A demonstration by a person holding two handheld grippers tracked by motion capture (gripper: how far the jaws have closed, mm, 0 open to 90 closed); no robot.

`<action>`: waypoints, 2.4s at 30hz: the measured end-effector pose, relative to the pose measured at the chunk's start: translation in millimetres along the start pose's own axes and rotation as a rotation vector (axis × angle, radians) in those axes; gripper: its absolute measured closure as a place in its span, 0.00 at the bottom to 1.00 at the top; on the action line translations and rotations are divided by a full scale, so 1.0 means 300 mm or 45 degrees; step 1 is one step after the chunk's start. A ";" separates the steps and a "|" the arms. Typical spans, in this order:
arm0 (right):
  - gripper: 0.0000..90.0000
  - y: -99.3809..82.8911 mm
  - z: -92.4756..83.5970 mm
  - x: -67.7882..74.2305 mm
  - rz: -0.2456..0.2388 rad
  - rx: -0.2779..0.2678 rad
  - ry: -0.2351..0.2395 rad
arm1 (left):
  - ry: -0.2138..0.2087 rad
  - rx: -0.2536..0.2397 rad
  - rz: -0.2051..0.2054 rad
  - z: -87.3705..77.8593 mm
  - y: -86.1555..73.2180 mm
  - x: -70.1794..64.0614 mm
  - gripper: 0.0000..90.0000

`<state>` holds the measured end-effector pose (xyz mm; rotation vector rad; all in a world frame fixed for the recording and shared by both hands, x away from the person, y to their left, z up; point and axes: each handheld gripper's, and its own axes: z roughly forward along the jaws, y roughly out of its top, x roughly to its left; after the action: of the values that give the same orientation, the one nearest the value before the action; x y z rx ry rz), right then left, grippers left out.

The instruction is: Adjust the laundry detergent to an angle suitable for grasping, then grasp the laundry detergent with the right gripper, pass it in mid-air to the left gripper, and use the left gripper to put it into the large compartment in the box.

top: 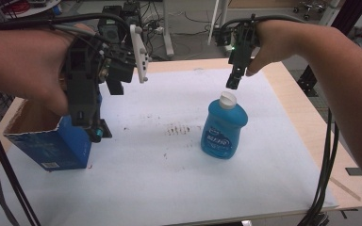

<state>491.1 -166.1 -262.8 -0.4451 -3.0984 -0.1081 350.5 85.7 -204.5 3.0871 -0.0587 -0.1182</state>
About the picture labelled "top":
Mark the right gripper black cable bundle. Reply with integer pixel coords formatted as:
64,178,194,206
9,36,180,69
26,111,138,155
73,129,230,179
220,13,340,226

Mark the wheeled cart base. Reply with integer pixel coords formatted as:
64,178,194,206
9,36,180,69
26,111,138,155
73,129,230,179
291,0,326,21

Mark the left gripper black cable bundle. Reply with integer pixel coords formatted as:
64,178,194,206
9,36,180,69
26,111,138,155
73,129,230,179
0,12,130,226

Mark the person's right hand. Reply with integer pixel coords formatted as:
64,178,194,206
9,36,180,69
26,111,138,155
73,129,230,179
245,20,306,78

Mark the gripper black cable bundle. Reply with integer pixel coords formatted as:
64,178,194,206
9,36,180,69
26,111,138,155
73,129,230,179
220,13,340,226
0,12,130,226

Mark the blue cardboard box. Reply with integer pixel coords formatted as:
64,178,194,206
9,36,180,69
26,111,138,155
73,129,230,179
2,93,104,172

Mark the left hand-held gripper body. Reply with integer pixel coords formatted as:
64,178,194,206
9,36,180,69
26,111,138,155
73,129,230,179
63,3,151,144

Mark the black metal stand foot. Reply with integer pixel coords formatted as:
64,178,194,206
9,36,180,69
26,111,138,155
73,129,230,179
296,65,319,98

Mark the blue bottle with white cap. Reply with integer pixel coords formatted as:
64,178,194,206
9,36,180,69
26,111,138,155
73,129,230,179
200,90,249,160

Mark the person's left hand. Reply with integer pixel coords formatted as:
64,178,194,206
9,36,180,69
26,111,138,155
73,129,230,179
8,23,96,116

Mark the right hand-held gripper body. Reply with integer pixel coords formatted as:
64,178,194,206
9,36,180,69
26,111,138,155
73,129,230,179
215,13,260,69

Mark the black tape strip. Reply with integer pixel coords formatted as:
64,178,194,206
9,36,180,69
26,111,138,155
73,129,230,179
345,167,362,177

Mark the white metal stand leg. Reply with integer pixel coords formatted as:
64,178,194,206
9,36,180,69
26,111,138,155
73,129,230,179
161,0,175,58
206,0,231,47

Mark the white table mat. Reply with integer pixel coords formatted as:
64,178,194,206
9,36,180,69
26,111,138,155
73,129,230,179
0,67,339,226

